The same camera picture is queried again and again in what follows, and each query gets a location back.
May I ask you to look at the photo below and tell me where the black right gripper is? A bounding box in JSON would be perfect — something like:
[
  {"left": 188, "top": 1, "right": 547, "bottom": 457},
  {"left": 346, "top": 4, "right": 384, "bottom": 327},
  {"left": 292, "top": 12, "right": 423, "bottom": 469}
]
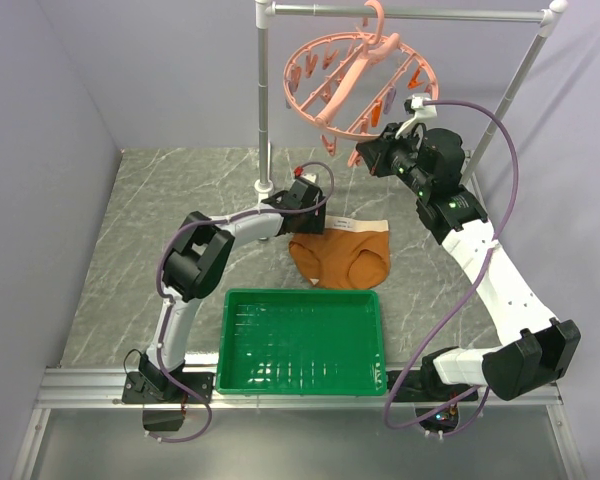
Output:
[{"left": 358, "top": 122, "right": 433, "bottom": 198}]

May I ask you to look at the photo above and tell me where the pink clothes peg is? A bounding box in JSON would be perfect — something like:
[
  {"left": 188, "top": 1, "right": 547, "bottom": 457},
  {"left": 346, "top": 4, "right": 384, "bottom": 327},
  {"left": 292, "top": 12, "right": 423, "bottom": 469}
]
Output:
[{"left": 347, "top": 148, "right": 363, "bottom": 168}]

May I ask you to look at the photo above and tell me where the pink round clip hanger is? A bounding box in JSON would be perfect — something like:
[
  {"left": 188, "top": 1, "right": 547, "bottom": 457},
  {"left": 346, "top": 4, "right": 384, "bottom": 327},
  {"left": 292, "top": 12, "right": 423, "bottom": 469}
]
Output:
[{"left": 283, "top": 1, "right": 440, "bottom": 157}]

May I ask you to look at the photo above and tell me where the orange underwear with cream waistband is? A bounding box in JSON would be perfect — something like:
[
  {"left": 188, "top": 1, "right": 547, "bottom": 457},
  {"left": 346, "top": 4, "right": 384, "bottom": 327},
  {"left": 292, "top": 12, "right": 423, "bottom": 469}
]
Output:
[{"left": 289, "top": 215, "right": 391, "bottom": 290}]

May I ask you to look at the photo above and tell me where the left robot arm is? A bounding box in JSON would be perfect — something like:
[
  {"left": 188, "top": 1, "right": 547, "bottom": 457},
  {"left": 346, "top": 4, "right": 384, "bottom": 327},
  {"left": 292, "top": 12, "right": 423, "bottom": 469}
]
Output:
[{"left": 138, "top": 177, "right": 326, "bottom": 402}]

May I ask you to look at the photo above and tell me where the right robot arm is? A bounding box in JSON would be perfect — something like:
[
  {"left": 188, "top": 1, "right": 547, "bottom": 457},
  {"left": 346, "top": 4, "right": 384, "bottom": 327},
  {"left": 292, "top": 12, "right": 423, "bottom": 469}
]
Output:
[{"left": 356, "top": 123, "right": 581, "bottom": 400}]

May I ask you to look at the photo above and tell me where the orange clothes peg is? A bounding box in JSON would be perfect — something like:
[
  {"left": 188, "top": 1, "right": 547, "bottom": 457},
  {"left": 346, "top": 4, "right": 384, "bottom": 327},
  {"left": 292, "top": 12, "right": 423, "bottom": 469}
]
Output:
[{"left": 368, "top": 100, "right": 384, "bottom": 128}]

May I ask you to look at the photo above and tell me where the purple clothes peg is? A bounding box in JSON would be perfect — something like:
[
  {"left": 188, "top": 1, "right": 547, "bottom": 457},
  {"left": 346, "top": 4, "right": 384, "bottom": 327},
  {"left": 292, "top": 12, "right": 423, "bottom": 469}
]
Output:
[{"left": 382, "top": 86, "right": 396, "bottom": 115}]

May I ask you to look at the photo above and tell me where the green plastic tray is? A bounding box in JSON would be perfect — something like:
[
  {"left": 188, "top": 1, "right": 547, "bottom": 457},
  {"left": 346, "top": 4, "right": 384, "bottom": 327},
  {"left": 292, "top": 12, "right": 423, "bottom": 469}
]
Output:
[{"left": 215, "top": 289, "right": 387, "bottom": 397}]

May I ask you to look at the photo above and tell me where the metal clothes rack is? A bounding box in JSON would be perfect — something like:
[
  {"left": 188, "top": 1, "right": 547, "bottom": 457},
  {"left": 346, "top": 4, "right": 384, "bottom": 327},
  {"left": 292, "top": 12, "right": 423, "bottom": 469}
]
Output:
[{"left": 254, "top": 1, "right": 568, "bottom": 199}]

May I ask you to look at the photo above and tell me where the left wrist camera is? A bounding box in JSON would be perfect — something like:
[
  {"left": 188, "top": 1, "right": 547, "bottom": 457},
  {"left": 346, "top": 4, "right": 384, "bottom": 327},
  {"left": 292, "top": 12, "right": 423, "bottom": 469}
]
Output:
[{"left": 293, "top": 167, "right": 319, "bottom": 186}]

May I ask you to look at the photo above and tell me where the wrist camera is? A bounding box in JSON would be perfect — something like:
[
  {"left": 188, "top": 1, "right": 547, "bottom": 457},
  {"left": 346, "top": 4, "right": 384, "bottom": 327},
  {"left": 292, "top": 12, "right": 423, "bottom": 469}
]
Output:
[
  {"left": 395, "top": 93, "right": 437, "bottom": 138},
  {"left": 293, "top": 167, "right": 319, "bottom": 186}
]

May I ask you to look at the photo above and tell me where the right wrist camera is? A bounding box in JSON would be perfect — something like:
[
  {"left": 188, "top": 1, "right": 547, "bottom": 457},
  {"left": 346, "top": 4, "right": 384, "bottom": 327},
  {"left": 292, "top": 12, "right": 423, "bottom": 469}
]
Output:
[{"left": 395, "top": 93, "right": 437, "bottom": 138}]

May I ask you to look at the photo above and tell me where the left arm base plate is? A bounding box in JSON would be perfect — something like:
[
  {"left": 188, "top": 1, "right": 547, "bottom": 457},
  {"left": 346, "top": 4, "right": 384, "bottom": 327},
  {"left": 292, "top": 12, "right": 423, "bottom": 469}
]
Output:
[{"left": 121, "top": 371, "right": 200, "bottom": 433}]

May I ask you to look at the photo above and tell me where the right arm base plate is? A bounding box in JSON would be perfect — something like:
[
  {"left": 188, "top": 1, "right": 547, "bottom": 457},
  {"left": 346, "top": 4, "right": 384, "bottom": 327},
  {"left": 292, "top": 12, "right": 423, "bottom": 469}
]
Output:
[{"left": 393, "top": 370, "right": 471, "bottom": 434}]

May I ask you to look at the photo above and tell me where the aluminium frame rail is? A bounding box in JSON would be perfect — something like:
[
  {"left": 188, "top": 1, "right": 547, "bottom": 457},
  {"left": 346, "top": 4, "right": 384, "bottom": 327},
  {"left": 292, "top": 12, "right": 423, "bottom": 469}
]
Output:
[{"left": 9, "top": 364, "right": 591, "bottom": 480}]

